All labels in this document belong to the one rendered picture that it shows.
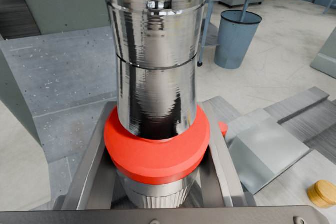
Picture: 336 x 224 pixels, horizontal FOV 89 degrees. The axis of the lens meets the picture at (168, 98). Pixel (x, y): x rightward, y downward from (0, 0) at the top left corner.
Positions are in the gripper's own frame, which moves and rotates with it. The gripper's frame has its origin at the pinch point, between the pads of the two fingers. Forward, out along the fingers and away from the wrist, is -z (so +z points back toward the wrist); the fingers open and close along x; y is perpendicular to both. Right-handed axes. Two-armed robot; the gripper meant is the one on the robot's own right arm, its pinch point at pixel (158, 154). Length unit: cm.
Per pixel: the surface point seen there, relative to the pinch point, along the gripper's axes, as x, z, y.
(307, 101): -39, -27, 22
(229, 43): -84, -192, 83
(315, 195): -15.9, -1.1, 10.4
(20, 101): 33.0, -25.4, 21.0
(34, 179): 89, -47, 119
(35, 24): 23.7, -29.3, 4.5
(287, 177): -14.7, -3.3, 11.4
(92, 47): 15.2, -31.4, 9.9
